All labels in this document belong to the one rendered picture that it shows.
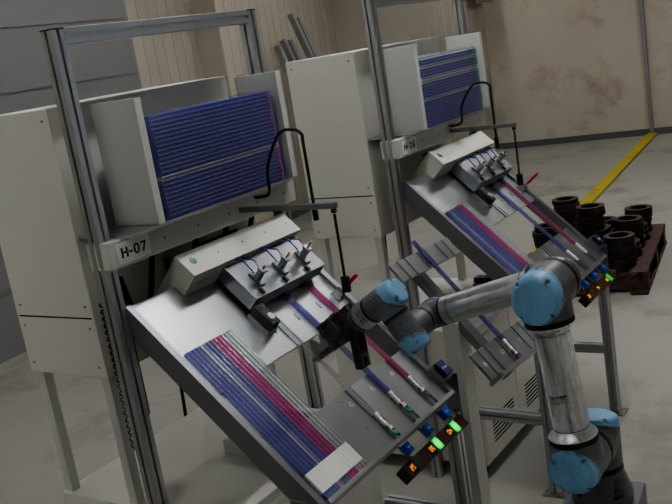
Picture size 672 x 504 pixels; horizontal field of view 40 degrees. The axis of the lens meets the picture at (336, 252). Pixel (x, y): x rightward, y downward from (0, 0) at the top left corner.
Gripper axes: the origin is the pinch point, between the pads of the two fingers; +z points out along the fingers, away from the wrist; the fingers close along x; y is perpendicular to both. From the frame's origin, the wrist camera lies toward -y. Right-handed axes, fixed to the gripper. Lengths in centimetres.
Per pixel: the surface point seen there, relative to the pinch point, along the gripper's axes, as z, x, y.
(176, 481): 52, 23, -4
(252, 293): 1.3, 5.6, 25.1
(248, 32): -23, -32, 92
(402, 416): -5.9, -8.0, -25.9
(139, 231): -6, 34, 50
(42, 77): 301, -268, 302
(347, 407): -3.1, 5.2, -15.0
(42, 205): 14, 38, 73
